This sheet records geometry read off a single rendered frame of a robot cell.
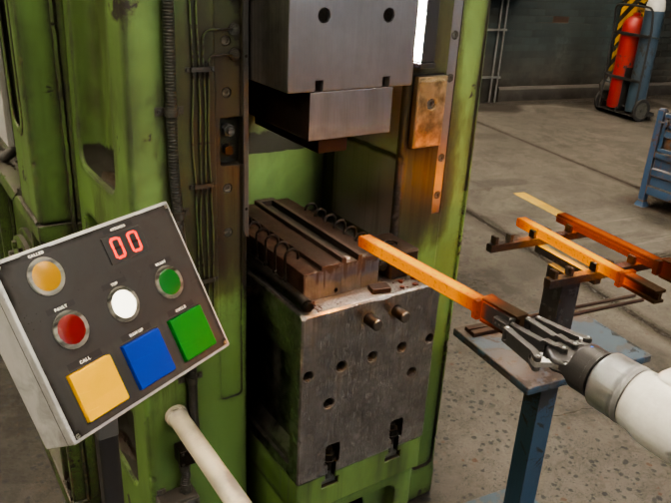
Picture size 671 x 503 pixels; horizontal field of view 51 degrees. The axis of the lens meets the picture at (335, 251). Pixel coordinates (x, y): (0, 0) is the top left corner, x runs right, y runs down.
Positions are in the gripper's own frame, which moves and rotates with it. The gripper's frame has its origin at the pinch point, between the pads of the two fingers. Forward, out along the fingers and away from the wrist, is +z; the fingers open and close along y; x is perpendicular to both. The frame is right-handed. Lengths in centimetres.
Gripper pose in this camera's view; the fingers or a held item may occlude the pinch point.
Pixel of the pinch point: (501, 316)
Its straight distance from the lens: 121.9
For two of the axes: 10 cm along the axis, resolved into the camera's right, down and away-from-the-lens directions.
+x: 0.6, -9.1, -4.1
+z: -5.4, -3.7, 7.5
